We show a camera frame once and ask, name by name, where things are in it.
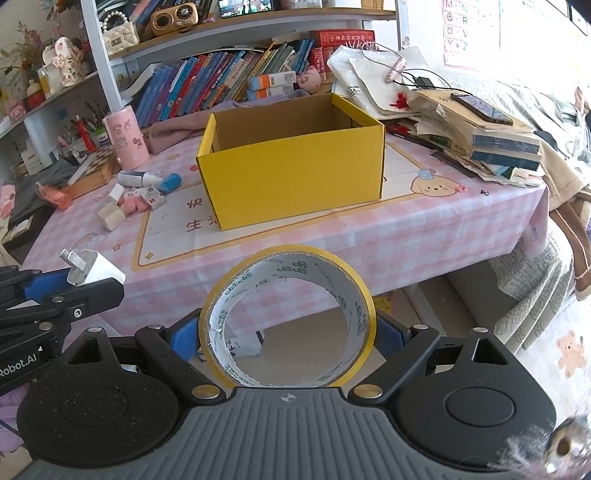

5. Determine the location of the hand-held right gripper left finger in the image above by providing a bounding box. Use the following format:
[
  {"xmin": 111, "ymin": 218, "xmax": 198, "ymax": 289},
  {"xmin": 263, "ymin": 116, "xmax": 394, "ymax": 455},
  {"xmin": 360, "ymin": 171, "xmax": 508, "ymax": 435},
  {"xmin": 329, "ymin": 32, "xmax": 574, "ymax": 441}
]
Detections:
[{"xmin": 65, "ymin": 310, "xmax": 228, "ymax": 403}]

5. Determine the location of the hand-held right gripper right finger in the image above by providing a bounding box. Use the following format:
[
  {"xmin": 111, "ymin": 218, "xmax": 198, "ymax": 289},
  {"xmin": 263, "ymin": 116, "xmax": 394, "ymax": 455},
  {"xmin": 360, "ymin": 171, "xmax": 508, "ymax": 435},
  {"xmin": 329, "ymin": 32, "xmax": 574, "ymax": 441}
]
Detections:
[{"xmin": 347, "ymin": 310, "xmax": 517, "ymax": 402}]

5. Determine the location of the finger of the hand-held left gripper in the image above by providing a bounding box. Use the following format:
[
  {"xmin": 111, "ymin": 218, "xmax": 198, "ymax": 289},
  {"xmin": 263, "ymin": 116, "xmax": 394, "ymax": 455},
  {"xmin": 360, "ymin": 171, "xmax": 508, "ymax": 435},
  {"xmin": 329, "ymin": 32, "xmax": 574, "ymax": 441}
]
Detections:
[
  {"xmin": 0, "ymin": 278, "xmax": 125, "ymax": 344},
  {"xmin": 0, "ymin": 265, "xmax": 71, "ymax": 305}
]

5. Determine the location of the pink soft pouch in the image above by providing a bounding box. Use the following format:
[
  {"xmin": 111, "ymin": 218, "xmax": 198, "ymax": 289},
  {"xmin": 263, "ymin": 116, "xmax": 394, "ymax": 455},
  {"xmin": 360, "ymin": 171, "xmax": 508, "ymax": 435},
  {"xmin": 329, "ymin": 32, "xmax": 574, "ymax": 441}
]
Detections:
[{"xmin": 117, "ymin": 191, "xmax": 148, "ymax": 215}]

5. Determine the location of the small white patterned box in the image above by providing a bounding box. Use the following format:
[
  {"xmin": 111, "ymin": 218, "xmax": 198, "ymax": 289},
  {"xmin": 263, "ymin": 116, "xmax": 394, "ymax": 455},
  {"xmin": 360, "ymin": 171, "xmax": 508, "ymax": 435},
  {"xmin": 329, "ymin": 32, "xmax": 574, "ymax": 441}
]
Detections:
[{"xmin": 139, "ymin": 186, "xmax": 166, "ymax": 210}]

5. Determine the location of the yellow adhesive tape roll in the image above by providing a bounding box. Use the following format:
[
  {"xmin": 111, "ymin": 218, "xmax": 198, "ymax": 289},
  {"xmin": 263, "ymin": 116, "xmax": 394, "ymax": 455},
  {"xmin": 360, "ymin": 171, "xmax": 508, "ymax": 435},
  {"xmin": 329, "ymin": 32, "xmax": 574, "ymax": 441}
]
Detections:
[{"xmin": 198, "ymin": 244, "xmax": 376, "ymax": 389}]

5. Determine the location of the yellow cardboard box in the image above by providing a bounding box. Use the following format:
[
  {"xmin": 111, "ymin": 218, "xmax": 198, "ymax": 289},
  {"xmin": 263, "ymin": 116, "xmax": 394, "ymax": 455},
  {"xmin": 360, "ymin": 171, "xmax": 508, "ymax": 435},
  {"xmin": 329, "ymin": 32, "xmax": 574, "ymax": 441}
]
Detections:
[{"xmin": 196, "ymin": 92, "xmax": 386, "ymax": 232}]

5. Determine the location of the pink bottle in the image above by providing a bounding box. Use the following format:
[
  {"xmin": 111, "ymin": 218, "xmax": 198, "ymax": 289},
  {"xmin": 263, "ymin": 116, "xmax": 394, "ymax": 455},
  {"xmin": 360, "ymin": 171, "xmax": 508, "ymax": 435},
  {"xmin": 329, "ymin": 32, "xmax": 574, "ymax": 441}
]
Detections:
[{"xmin": 36, "ymin": 182, "xmax": 74, "ymax": 210}]

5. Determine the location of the grey cloth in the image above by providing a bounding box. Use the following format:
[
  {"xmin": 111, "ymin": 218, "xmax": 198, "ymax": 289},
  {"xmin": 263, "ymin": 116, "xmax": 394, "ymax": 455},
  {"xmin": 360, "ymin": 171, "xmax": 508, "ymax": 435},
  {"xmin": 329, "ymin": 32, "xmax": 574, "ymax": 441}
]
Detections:
[{"xmin": 11, "ymin": 159, "xmax": 86, "ymax": 222}]

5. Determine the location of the wooden chess box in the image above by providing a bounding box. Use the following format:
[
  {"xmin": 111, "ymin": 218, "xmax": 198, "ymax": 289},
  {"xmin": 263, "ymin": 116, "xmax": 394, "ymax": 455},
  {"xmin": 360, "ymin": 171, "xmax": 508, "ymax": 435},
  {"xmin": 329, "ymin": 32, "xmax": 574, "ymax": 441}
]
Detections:
[{"xmin": 62, "ymin": 145, "xmax": 121, "ymax": 199}]

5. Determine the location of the white scalloped strip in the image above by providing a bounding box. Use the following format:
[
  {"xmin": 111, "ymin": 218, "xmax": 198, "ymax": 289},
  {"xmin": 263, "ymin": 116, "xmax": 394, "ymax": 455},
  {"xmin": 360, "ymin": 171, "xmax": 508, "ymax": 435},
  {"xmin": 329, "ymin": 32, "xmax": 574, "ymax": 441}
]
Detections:
[{"xmin": 69, "ymin": 152, "xmax": 112, "ymax": 185}]

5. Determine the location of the grey knitted blanket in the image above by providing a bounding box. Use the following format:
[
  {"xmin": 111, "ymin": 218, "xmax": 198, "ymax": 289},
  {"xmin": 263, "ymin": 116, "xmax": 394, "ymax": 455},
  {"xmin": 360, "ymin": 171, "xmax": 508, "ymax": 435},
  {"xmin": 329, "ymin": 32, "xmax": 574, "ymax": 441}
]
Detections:
[{"xmin": 489, "ymin": 226, "xmax": 578, "ymax": 356}]

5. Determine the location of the pink cylindrical appliance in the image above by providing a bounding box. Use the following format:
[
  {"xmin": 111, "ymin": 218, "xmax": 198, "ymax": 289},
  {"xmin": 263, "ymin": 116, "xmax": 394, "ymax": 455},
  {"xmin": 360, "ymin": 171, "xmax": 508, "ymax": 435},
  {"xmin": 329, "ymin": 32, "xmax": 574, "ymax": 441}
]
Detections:
[{"xmin": 102, "ymin": 105, "xmax": 151, "ymax": 171}]

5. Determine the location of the pink and lilac cloth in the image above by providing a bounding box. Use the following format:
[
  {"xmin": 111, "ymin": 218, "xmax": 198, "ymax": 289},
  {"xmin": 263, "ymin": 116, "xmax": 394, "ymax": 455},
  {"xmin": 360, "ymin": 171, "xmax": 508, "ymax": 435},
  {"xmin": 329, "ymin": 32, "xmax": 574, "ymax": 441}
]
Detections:
[{"xmin": 148, "ymin": 90, "xmax": 333, "ymax": 155}]

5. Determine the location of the person's fuzzy clothing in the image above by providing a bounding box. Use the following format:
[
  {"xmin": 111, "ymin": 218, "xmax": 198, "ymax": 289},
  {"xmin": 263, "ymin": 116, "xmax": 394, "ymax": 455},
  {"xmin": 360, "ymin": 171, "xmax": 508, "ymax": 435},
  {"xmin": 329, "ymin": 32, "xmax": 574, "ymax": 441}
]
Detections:
[{"xmin": 501, "ymin": 415, "xmax": 591, "ymax": 476}]

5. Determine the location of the stack of worn books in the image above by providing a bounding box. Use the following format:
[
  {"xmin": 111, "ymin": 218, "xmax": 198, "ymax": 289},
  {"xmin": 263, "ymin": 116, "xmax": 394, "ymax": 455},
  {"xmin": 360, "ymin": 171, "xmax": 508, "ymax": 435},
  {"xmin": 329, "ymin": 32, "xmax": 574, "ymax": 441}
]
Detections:
[{"xmin": 411, "ymin": 90, "xmax": 546, "ymax": 188}]

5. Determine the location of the white bookshelf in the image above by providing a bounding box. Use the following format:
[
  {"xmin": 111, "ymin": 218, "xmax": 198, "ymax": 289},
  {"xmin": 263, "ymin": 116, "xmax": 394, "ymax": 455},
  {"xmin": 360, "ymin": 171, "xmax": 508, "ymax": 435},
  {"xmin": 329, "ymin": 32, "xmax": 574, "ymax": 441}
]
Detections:
[{"xmin": 0, "ymin": 0, "xmax": 402, "ymax": 185}]

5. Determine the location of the rabbit doll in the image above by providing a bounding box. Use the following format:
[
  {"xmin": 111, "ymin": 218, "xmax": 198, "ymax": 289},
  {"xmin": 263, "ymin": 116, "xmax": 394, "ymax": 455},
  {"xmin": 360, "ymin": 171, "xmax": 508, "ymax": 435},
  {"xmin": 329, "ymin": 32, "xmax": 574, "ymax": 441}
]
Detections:
[{"xmin": 42, "ymin": 37, "xmax": 86, "ymax": 88}]

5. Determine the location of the beige and brown garment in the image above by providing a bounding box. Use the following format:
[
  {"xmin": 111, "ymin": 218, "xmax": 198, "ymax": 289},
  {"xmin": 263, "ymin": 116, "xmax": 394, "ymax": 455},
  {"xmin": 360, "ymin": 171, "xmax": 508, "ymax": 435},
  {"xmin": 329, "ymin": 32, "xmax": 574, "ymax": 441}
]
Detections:
[{"xmin": 542, "ymin": 138, "xmax": 591, "ymax": 301}]

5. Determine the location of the dried flower bouquet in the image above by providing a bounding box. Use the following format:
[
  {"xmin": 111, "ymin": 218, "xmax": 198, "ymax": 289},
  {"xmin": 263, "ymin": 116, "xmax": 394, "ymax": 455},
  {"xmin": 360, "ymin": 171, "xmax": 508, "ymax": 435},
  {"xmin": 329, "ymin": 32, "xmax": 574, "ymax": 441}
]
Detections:
[{"xmin": 0, "ymin": 28, "xmax": 51, "ymax": 79}]

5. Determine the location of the dark smartphone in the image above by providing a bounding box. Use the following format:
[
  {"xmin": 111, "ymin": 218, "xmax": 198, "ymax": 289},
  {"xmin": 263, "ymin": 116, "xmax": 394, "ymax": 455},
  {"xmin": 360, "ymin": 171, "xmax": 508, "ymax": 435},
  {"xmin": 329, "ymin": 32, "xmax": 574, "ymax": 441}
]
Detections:
[{"xmin": 450, "ymin": 92, "xmax": 514, "ymax": 125}]

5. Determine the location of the white canvas bag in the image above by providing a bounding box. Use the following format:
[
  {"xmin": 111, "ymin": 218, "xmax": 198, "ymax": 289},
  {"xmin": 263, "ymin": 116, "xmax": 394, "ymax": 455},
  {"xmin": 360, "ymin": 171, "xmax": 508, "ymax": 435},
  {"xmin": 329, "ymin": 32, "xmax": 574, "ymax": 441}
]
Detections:
[{"xmin": 327, "ymin": 45, "xmax": 444, "ymax": 118}]

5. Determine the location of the white pearl handbag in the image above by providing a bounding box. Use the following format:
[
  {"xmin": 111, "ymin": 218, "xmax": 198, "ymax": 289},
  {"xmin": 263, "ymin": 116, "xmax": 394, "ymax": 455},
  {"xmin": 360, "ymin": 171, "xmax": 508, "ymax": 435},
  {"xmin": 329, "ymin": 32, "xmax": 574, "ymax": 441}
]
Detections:
[{"xmin": 100, "ymin": 10, "xmax": 140, "ymax": 54}]

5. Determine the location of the orange and white box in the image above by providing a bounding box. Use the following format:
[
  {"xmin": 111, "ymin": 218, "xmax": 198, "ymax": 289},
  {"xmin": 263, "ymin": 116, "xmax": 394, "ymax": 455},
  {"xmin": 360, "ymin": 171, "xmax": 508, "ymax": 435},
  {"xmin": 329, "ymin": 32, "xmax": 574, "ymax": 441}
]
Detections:
[
  {"xmin": 247, "ymin": 86, "xmax": 296, "ymax": 101},
  {"xmin": 249, "ymin": 71, "xmax": 297, "ymax": 89}
]

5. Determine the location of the pink pig plush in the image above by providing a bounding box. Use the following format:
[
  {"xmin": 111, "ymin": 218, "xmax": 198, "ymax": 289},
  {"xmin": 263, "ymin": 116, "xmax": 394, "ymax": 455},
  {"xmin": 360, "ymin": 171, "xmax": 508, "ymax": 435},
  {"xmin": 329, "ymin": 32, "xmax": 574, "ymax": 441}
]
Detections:
[{"xmin": 298, "ymin": 65, "xmax": 323, "ymax": 93}]

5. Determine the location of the retro wooden radio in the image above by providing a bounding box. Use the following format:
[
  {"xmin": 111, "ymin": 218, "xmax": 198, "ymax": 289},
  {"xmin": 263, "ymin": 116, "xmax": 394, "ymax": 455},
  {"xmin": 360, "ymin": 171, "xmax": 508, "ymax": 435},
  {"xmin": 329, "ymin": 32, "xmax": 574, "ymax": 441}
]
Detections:
[{"xmin": 151, "ymin": 2, "xmax": 203, "ymax": 37}]

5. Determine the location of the thick red book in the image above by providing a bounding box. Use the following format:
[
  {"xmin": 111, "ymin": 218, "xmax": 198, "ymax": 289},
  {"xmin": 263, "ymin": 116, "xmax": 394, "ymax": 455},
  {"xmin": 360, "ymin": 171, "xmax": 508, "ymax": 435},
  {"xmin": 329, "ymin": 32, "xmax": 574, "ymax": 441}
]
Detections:
[{"xmin": 309, "ymin": 30, "xmax": 376, "ymax": 48}]

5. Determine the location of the lit screen smartphone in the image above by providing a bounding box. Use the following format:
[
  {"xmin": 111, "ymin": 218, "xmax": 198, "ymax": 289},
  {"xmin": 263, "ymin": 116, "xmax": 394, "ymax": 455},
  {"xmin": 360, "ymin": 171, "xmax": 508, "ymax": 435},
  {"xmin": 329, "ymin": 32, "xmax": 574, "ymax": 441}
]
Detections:
[{"xmin": 219, "ymin": 0, "xmax": 274, "ymax": 19}]

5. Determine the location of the alphabet wall poster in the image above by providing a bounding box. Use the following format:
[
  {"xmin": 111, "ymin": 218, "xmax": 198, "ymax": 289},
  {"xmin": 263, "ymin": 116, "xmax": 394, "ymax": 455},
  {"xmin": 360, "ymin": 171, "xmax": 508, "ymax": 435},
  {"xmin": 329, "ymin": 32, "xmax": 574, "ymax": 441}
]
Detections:
[{"xmin": 441, "ymin": 0, "xmax": 502, "ymax": 70}]

